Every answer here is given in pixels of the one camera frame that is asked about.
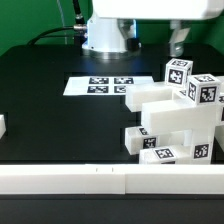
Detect white chair seat part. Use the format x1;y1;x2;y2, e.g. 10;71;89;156
183;91;224;164

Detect white chair back frame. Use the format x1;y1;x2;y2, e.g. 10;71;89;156
125;82;219;135

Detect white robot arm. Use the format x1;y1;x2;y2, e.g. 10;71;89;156
83;0;224;59

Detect white part at left edge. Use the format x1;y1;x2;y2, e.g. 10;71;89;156
0;115;6;139

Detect white front rail fixture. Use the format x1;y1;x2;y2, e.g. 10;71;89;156
0;164;224;195

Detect white tagged cube block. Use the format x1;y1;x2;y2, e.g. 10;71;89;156
165;58;193;88
186;74;221;105

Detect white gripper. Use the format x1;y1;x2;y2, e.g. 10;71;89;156
92;0;224;57

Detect white sheet with four tags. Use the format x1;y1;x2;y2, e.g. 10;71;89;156
63;76;153;96

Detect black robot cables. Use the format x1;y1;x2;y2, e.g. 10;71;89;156
26;0;88;47

